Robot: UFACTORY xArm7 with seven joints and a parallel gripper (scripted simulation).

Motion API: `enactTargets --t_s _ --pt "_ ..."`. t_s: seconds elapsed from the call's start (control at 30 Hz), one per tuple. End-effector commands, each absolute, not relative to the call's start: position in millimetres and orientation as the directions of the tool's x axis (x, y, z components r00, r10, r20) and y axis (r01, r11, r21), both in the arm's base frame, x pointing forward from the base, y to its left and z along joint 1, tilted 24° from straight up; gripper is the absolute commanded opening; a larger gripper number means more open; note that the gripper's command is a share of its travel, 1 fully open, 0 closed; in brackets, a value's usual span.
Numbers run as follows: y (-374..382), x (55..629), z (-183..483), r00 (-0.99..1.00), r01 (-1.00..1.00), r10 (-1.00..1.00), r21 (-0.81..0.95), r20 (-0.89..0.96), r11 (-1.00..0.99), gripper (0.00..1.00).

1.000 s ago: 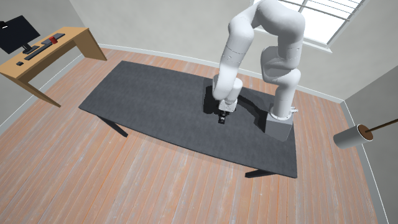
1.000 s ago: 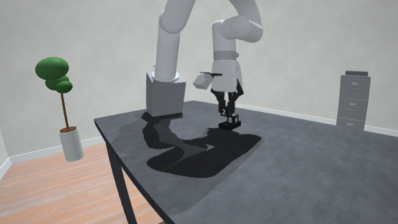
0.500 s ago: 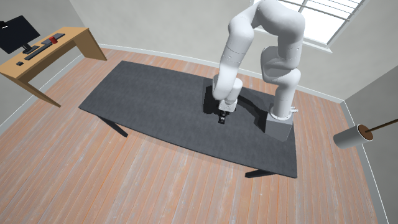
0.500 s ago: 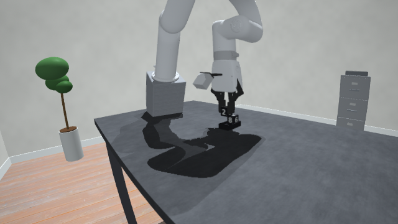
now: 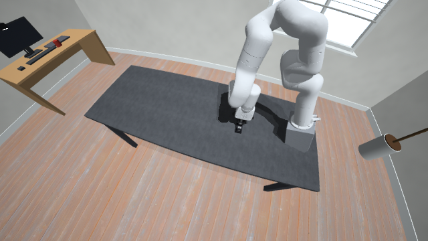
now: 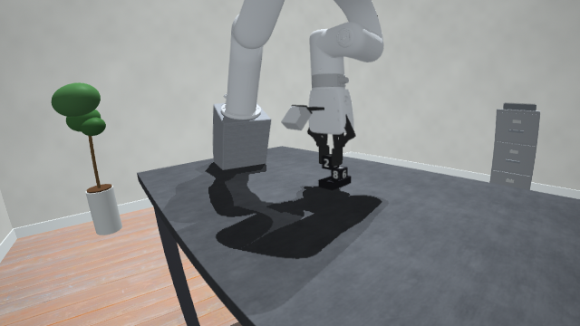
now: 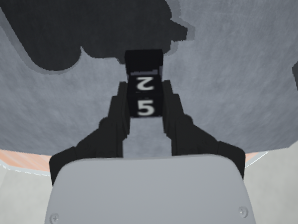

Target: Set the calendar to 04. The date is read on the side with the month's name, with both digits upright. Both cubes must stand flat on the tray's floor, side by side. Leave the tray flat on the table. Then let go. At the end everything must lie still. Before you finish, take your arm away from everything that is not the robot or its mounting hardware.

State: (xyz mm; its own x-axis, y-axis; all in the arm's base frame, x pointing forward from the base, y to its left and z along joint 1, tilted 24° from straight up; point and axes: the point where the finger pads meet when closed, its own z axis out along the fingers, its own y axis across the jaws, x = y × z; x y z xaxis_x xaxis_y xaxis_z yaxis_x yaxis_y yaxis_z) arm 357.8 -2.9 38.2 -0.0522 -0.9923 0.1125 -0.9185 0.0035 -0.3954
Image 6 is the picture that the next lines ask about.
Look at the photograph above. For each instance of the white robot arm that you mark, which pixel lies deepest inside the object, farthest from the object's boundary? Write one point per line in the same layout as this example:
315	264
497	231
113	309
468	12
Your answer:
360	39

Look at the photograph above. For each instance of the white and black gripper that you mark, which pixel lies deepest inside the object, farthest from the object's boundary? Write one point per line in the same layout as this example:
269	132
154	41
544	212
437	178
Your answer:
332	120

